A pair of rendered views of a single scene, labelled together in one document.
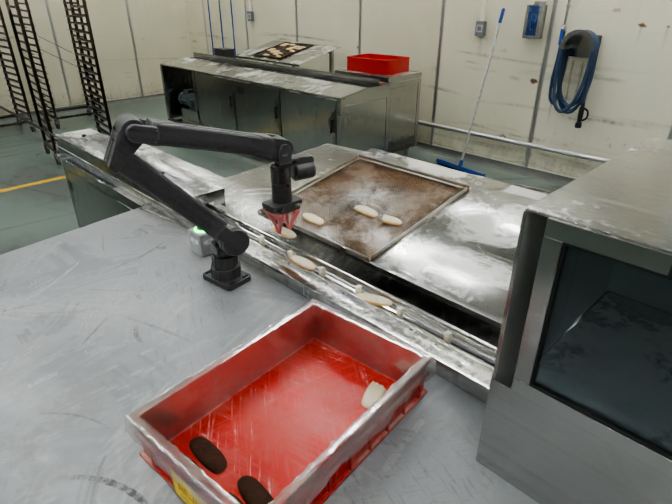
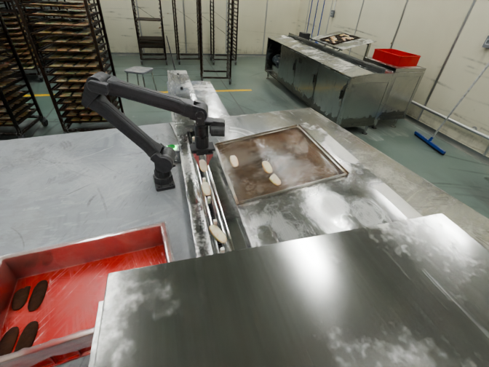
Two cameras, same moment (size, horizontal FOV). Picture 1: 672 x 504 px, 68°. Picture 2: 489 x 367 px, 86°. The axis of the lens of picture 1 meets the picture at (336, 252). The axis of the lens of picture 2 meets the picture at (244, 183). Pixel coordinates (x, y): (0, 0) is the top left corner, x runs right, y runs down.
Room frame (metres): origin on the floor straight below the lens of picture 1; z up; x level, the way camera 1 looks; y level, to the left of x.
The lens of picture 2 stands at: (0.52, -0.47, 1.59)
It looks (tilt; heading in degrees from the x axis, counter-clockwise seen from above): 36 degrees down; 26
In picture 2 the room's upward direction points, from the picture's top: 4 degrees clockwise
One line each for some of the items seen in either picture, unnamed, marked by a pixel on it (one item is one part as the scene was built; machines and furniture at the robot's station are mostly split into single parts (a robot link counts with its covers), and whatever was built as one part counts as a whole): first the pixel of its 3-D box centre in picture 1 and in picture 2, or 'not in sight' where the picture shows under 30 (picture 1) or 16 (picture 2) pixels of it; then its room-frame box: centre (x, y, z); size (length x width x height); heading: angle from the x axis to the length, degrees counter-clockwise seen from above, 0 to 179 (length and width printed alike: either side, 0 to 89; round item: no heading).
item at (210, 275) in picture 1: (225, 266); (163, 175); (1.24, 0.31, 0.86); 0.12 x 0.09 x 0.08; 52
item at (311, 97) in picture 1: (282, 99); (327, 70); (5.54, 0.58, 0.51); 3.00 x 1.26 x 1.03; 45
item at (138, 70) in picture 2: not in sight; (141, 84); (3.62, 3.08, 0.23); 0.36 x 0.36 x 0.46; 16
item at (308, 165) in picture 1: (292, 159); (210, 121); (1.36, 0.12, 1.14); 0.11 x 0.09 x 0.12; 121
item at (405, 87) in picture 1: (375, 116); (382, 92); (5.12, -0.41, 0.44); 0.70 x 0.55 x 0.87; 45
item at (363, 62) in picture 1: (377, 63); (395, 57); (5.12, -0.41, 0.93); 0.51 x 0.36 x 0.13; 49
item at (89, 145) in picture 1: (127, 163); (183, 95); (2.10, 0.91, 0.89); 1.25 x 0.18 x 0.09; 45
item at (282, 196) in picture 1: (281, 194); (201, 142); (1.34, 0.15, 1.04); 0.10 x 0.07 x 0.07; 135
